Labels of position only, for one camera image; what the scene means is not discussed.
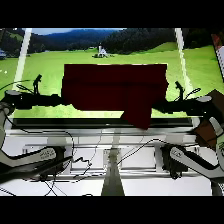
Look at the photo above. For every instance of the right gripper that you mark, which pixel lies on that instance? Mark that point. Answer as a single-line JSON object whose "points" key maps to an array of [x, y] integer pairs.
{"points": [[166, 107]]}

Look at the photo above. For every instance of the silver frame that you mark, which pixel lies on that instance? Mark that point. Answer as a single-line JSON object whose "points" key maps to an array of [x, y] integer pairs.
{"points": [[113, 143]]}

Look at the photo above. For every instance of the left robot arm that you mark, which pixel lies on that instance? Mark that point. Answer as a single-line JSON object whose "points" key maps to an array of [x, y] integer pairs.
{"points": [[26, 100]]}

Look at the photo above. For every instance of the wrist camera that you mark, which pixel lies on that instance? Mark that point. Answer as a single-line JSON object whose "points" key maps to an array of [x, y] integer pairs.
{"points": [[36, 83], [180, 90]]}

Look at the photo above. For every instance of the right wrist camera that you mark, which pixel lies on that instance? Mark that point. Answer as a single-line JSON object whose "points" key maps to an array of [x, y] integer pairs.
{"points": [[180, 90]]}

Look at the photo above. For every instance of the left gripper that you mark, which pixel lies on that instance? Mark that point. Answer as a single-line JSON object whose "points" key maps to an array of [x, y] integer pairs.
{"points": [[56, 100]]}

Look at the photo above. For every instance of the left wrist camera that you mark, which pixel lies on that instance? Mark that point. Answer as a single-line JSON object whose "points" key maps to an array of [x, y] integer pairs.
{"points": [[36, 83]]}

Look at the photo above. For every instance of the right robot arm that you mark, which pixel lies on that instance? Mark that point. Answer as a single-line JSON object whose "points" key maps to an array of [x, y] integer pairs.
{"points": [[200, 163]]}

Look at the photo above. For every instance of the dark red garment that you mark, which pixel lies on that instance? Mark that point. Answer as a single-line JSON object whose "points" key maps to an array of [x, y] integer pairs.
{"points": [[113, 90]]}

